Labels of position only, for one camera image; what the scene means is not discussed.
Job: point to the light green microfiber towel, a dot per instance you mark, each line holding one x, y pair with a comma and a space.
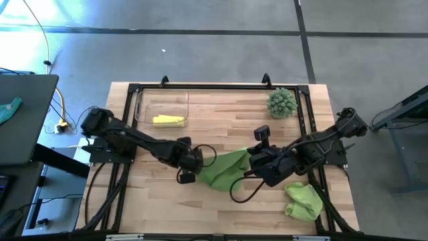
306, 204

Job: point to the yellow microfiber towel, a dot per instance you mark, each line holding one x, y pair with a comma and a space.
168, 121

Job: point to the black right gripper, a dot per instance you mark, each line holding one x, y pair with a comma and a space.
272, 165

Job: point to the yellow power plug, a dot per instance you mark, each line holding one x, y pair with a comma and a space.
61, 127

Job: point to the teal cloth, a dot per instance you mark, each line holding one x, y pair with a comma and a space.
8, 108

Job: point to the grey metal side table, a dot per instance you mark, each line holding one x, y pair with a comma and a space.
418, 100

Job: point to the clear plastic basket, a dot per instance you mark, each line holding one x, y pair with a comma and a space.
164, 103

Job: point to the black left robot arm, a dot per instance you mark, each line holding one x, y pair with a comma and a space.
140, 140

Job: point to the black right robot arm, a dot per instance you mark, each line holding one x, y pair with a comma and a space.
321, 140

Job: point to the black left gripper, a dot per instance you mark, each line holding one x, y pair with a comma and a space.
190, 160

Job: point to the artificial plant in patterned pot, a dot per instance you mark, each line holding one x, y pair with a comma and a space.
282, 103

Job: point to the dark grey desk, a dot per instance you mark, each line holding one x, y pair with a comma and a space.
30, 117

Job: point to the silver metal bracket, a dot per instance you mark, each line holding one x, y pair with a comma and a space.
311, 238
123, 237

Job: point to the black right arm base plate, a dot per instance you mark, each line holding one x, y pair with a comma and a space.
337, 157

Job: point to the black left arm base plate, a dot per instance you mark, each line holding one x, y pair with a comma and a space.
97, 155

